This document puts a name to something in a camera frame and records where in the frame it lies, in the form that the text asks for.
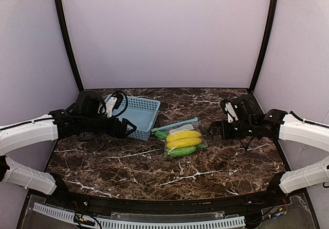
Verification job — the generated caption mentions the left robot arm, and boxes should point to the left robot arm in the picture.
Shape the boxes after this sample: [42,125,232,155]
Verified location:
[1,91,137,196]

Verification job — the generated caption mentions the light blue plastic basket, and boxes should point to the light blue plastic basket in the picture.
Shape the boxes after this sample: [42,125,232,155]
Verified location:
[98,94,160,141]

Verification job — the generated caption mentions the black corner post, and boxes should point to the black corner post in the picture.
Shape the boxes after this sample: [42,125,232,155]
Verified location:
[248,0,278,93]
[54,0,84,92]

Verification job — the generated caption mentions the black front frame rail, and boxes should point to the black front frame rail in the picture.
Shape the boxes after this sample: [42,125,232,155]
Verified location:
[46,189,290,221]

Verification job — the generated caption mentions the clear zip top bag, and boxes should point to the clear zip top bag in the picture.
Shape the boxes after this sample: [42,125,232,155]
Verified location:
[151,117,208,158]

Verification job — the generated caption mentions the left black corner post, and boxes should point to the left black corner post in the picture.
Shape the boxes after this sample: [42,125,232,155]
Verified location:
[54,0,84,92]

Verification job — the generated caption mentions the right black corner post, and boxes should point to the right black corner post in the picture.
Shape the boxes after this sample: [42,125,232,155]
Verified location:
[248,0,278,93]

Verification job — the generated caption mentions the yellow toy banana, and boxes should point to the yellow toy banana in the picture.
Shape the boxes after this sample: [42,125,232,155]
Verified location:
[166,130,203,149]

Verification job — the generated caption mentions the white slotted cable duct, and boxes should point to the white slotted cable duct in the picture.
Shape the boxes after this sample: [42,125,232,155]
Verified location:
[32,202,246,228]

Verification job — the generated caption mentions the green toy bell pepper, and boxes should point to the green toy bell pepper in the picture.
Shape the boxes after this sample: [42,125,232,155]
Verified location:
[196,143,208,149]

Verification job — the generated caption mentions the short green toy gourd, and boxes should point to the short green toy gourd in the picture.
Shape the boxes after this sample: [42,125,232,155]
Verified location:
[165,146,196,157]

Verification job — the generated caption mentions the long green toy cucumber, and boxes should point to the long green toy cucumber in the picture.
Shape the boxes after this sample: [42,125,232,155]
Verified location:
[154,131,169,140]

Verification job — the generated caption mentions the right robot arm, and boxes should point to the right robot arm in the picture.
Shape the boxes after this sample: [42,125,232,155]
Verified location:
[208,94,328,195]

